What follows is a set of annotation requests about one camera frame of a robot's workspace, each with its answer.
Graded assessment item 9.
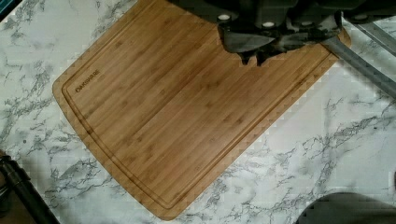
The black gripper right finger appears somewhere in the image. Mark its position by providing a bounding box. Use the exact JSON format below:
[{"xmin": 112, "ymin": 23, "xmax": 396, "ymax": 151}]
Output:
[{"xmin": 255, "ymin": 15, "xmax": 342, "ymax": 66}]

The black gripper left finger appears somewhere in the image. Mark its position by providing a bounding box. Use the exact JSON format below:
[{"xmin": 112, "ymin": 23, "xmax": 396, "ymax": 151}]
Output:
[{"xmin": 218, "ymin": 23, "xmax": 275, "ymax": 65}]

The bamboo cutting board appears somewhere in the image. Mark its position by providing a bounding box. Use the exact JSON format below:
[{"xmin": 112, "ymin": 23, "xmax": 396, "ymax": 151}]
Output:
[{"xmin": 52, "ymin": 0, "xmax": 335, "ymax": 220}]

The dark round object bottom right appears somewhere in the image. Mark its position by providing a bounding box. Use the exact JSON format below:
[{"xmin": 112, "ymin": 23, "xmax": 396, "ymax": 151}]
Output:
[{"xmin": 293, "ymin": 192, "xmax": 396, "ymax": 224}]

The teal object top left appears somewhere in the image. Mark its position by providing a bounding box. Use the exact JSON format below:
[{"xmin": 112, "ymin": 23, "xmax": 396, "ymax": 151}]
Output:
[{"xmin": 0, "ymin": 0, "xmax": 22, "ymax": 21}]

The black tube bottom left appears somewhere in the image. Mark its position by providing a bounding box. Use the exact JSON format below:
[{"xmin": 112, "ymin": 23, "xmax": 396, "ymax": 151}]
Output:
[{"xmin": 1, "ymin": 155, "xmax": 60, "ymax": 224}]

